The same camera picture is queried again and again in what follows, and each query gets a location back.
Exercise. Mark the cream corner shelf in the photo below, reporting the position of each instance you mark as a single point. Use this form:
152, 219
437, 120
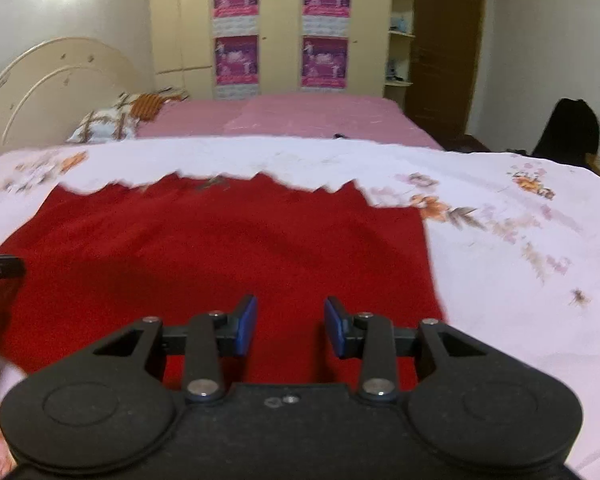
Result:
400, 35

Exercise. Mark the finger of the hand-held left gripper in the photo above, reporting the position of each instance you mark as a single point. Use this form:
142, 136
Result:
0, 269

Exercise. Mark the white patterned pillow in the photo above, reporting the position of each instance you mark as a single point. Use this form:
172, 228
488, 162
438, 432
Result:
102, 125

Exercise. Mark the cream rounded headboard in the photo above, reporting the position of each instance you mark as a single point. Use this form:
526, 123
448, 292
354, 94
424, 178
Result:
45, 90

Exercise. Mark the cream wardrobe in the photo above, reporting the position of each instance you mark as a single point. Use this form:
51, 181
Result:
280, 25

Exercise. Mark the white floral blanket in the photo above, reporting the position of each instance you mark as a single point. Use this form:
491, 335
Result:
520, 270

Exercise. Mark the black bag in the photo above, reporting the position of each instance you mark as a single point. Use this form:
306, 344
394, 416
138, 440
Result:
567, 132

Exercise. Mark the pink checked bed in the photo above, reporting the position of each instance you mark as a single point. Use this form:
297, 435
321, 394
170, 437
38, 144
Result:
300, 117

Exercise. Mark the brown wooden door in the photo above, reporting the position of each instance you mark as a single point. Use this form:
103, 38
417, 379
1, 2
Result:
447, 45

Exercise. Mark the orange striped pillow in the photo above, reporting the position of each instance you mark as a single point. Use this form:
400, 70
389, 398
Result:
150, 104

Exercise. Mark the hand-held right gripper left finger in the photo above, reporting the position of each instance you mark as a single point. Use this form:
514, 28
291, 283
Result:
248, 325

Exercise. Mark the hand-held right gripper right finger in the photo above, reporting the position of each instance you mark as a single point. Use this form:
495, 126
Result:
334, 327

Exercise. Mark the red sequined sweater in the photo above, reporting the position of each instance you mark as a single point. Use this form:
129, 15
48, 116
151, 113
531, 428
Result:
205, 250

